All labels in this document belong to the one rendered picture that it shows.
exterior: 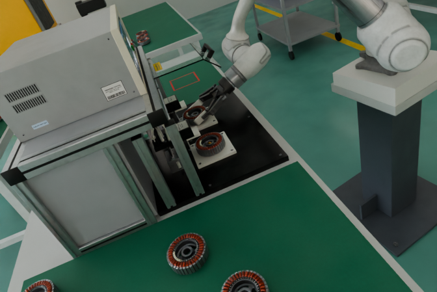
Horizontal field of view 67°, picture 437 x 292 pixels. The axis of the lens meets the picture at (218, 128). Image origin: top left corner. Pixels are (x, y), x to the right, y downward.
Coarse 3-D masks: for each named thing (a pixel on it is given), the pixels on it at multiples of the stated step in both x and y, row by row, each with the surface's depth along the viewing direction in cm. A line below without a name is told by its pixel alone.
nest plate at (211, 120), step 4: (208, 116) 144; (212, 116) 143; (180, 120) 149; (208, 120) 142; (212, 120) 141; (216, 120) 140; (196, 124) 142; (200, 124) 141; (204, 124) 140; (208, 124) 139; (212, 124) 140; (200, 128) 139; (204, 128) 139
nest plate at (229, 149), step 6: (222, 132) 131; (192, 144) 130; (228, 144) 123; (192, 150) 127; (222, 150) 121; (228, 150) 120; (234, 150) 119; (198, 156) 123; (210, 156) 121; (216, 156) 120; (222, 156) 119; (198, 162) 120; (204, 162) 119; (210, 162) 118; (198, 168) 118
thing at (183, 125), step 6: (186, 120) 119; (180, 126) 116; (186, 126) 115; (180, 132) 114; (186, 132) 115; (192, 132) 115; (198, 132) 117; (156, 138) 119; (186, 138) 115; (192, 138) 117; (162, 144) 114; (168, 144) 115; (156, 150) 114; (168, 150) 117
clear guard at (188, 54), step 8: (176, 48) 143; (184, 48) 140; (192, 48) 137; (200, 48) 144; (160, 56) 140; (168, 56) 137; (176, 56) 134; (184, 56) 132; (192, 56) 129; (200, 56) 127; (152, 64) 134; (168, 64) 129; (176, 64) 126; (184, 64) 124; (216, 64) 126; (152, 72) 127; (160, 72) 125; (168, 72) 122
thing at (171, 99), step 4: (172, 96) 139; (176, 96) 138; (164, 100) 138; (168, 100) 136; (172, 100) 135; (176, 100) 135; (168, 104) 134; (172, 104) 135; (176, 104) 135; (180, 104) 140; (184, 104) 139; (168, 108) 135; (172, 108) 135; (176, 108) 136; (180, 108) 136; (184, 108) 137; (168, 112) 136
